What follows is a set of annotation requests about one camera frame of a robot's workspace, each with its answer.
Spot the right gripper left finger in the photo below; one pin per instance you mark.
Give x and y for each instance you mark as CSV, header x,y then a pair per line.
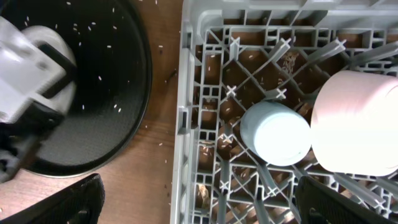
x,y
81,202

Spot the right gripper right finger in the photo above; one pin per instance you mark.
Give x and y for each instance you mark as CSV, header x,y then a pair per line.
x,y
316,203

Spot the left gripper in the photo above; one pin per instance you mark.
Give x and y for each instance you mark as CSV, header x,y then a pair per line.
x,y
22,138

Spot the light blue cup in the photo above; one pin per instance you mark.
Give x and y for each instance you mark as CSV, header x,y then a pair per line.
x,y
275,133

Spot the grey dishwasher rack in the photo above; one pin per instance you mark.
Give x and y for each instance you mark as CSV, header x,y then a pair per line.
x,y
234,54

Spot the round black tray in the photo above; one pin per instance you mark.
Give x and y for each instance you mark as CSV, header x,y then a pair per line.
x,y
113,81

